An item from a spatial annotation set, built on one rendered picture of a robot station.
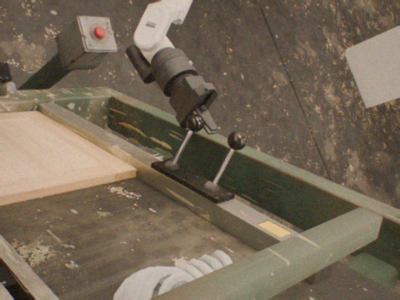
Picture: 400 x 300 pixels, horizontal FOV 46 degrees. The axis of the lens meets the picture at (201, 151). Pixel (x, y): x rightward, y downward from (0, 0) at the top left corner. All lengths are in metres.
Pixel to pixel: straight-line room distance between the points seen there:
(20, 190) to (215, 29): 2.63
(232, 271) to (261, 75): 3.32
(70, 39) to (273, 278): 1.39
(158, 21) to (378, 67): 3.62
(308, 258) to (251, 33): 3.40
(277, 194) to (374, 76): 3.57
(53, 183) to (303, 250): 0.70
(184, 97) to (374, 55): 3.63
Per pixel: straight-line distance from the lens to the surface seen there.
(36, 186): 0.94
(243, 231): 0.83
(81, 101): 1.49
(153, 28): 1.07
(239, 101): 3.30
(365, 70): 4.61
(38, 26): 2.62
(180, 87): 1.02
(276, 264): 0.28
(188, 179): 0.92
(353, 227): 0.35
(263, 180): 1.09
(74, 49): 1.59
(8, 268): 0.61
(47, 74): 1.83
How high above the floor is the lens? 2.15
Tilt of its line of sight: 47 degrees down
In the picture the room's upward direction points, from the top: 71 degrees clockwise
